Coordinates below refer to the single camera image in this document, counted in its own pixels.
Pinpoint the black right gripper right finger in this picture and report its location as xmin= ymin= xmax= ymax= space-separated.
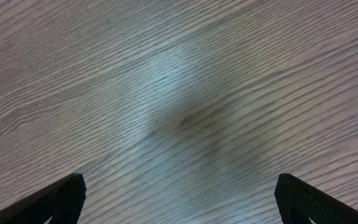
xmin=275 ymin=174 xmax=358 ymax=224

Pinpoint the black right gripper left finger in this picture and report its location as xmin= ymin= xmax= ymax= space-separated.
xmin=0 ymin=173 xmax=86 ymax=224

